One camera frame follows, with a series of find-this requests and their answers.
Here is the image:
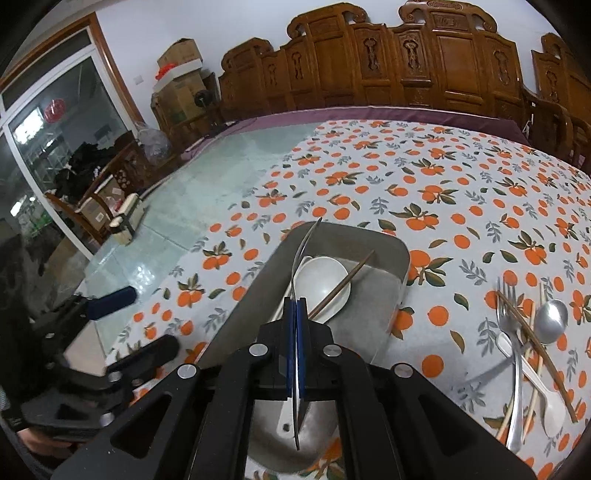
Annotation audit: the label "dark brown wooden chopstick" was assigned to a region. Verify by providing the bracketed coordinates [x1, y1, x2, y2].
[308, 250, 375, 323]

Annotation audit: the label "stainless steel spoon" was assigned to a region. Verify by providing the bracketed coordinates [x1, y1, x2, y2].
[464, 299, 570, 386]

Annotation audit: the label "person's left hand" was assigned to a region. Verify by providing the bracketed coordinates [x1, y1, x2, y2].
[17, 428, 70, 458]

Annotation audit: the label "white ceramic soup spoon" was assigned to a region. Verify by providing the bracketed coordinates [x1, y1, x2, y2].
[270, 256, 349, 322]

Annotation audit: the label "grey rectangular utensil tray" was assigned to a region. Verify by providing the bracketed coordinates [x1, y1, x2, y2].
[198, 221, 410, 474]

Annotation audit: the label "small wooden chair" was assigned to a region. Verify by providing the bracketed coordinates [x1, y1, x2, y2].
[44, 140, 157, 245]

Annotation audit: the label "glass sliding door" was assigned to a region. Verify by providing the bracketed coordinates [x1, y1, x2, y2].
[0, 12, 144, 259]

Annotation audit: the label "stacked cardboard boxes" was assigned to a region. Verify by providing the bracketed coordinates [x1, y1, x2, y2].
[150, 38, 211, 131]

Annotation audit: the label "orange-print white tablecloth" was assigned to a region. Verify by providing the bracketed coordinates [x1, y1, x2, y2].
[107, 120, 590, 479]

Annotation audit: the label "light bamboo chopstick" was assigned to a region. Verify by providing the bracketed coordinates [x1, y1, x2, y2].
[522, 285, 547, 444]
[496, 281, 544, 441]

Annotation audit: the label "carved wooden bench back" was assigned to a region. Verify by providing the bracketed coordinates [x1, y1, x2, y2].
[219, 1, 526, 125]

